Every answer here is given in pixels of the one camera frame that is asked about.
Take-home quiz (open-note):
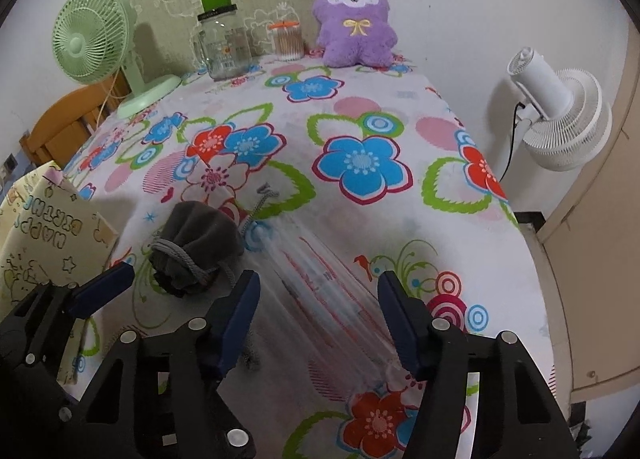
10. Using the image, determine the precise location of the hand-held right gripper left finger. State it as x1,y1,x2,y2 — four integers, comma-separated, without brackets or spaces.
75,269,262,459

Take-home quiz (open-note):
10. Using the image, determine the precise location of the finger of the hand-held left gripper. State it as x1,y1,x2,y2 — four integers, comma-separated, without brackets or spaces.
0,261,136,370

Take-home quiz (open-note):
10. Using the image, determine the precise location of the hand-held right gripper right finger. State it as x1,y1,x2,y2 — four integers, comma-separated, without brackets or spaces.
377,270,581,459

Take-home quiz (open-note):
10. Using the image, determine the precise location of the yellow printed storage box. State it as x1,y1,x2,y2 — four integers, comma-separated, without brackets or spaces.
0,162,121,385

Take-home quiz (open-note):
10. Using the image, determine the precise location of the clear plastic packet red print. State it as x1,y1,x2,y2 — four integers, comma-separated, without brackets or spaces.
252,222,416,390

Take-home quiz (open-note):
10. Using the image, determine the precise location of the grey drawstring pouch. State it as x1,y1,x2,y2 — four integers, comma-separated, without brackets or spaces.
149,182,282,371

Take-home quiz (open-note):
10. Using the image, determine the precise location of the beige door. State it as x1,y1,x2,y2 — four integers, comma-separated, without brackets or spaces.
537,29,640,402

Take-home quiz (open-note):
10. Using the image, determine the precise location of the green desk fan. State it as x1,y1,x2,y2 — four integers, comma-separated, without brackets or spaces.
52,0,183,119

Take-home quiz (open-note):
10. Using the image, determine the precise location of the white fan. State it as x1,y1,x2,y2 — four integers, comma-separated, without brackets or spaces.
506,46,613,171

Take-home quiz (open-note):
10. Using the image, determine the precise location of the cotton swab container orange lid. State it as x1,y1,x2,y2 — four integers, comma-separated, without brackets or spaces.
270,20,304,61

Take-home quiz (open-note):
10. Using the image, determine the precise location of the purple plush toy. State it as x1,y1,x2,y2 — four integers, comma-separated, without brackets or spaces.
309,0,398,67

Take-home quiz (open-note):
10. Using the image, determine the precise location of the beige fan cable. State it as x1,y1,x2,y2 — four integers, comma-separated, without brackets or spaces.
97,70,121,127

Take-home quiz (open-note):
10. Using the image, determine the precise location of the black fan cable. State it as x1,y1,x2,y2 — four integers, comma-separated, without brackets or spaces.
497,102,523,185

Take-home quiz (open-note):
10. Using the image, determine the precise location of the glass jar with handle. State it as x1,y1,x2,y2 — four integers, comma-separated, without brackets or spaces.
192,4,252,81

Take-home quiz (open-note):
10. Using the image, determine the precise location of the green patterned wall sheet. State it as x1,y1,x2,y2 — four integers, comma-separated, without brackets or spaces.
127,0,321,77

